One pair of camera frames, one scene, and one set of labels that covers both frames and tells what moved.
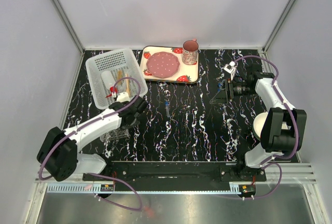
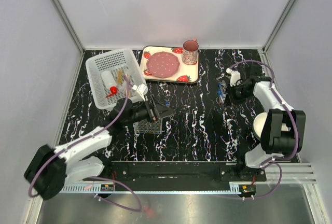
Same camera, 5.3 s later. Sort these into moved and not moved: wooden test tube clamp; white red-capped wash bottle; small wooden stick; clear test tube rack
Moved: clear test tube rack
Not moved: wooden test tube clamp; white red-capped wash bottle; small wooden stick
